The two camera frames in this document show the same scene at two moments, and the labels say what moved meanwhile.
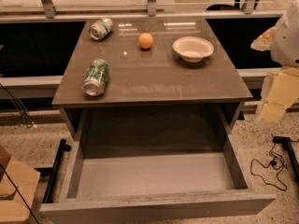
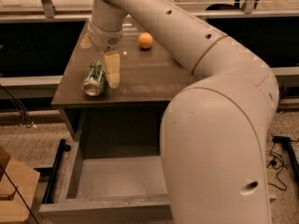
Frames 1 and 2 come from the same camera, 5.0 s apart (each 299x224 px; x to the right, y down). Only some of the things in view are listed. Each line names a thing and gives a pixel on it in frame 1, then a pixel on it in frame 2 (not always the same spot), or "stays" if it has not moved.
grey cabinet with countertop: (154, 79) stays
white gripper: (287, 42) to (104, 40)
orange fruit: (146, 40) stays
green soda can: (95, 79) stays
